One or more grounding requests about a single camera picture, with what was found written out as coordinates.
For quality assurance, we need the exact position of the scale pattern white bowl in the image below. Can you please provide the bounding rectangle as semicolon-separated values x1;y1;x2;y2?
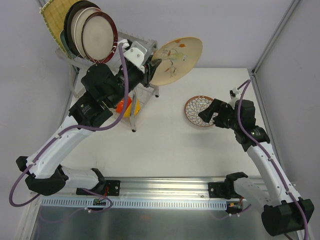
184;95;214;128

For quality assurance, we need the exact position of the beige bird round plate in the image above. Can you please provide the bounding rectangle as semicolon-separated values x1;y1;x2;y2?
150;37;203;86

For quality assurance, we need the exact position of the dark red rimmed plate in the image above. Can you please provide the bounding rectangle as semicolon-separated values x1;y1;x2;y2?
81;11;118;64

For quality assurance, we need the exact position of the light blue divided plate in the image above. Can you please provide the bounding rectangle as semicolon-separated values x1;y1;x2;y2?
59;30;69;55

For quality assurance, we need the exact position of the pink white round plate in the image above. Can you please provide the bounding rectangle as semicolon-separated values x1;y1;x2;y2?
71;7;101;58

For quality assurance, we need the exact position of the black rimmed round plate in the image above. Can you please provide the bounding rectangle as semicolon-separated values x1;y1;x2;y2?
63;12;72;56

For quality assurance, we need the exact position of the woven bamboo tray plate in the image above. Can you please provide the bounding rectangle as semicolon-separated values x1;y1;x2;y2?
40;0;78;53

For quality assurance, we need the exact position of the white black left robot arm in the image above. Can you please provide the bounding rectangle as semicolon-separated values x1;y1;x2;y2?
16;57;162;196

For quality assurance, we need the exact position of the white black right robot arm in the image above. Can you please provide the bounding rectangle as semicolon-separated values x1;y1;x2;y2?
198;99;315;240

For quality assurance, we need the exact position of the stainless steel dish rack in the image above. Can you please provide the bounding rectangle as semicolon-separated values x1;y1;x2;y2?
55;31;160;132

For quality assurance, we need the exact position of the orange bowl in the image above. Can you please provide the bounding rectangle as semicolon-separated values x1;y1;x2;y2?
115;97;132;114

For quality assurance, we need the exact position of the yellow bowl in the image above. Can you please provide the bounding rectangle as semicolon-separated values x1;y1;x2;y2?
123;97;141;118

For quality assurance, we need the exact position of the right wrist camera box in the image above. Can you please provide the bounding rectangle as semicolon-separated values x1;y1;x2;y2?
228;87;242;108

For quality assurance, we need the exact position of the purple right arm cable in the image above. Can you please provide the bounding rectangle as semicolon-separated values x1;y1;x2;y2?
209;79;310;240

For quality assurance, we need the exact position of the aluminium right frame post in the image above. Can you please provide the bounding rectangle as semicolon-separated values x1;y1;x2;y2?
251;0;302;76

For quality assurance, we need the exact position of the aluminium frame post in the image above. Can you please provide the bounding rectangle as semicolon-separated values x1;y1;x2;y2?
35;0;48;9
251;0;302;76

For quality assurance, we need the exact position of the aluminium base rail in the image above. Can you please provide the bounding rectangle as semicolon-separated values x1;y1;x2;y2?
29;176;301;202

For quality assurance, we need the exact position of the white slotted cable duct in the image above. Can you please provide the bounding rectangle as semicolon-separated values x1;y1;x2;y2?
41;196;228;211

